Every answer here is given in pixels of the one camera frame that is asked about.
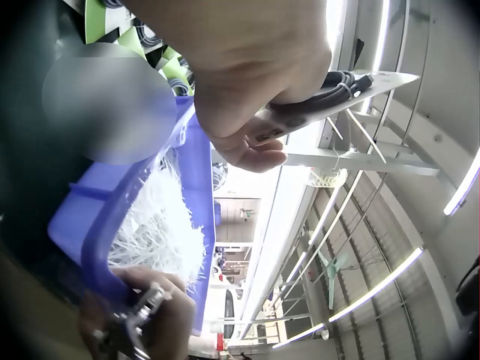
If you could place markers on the person's right hand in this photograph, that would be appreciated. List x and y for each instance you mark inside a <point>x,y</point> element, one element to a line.
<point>165,330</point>

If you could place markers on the person's left hand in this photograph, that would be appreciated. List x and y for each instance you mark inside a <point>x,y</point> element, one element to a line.
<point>243,56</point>

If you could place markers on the person's left thumb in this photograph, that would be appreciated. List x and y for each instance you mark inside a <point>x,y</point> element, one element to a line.
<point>255,158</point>

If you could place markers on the person's right fingers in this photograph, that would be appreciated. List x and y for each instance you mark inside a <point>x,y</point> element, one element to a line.
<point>176,300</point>

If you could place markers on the metal cutting pliers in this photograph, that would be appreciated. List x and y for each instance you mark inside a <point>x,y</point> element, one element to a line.
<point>144,303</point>

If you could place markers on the white packaging card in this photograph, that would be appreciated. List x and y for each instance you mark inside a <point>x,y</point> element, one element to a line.
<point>369,92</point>

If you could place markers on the pile of white zip ties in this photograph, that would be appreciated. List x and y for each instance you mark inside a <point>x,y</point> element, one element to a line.
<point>157,225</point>

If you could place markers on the blue plastic bin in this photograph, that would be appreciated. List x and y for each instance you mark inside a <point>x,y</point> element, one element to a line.
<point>93,210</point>

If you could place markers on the white light tube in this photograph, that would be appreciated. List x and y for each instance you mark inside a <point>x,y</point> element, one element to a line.
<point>375,283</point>
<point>381,33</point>
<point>463,187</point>
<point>298,336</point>

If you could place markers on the green ceiling fan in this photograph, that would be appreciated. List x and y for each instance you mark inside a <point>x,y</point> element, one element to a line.
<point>332,272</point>

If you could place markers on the person's body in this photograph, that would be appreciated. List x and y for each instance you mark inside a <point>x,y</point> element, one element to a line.
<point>26,168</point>

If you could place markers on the white metal frame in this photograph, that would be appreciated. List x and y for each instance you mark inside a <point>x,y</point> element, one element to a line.
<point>375,160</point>

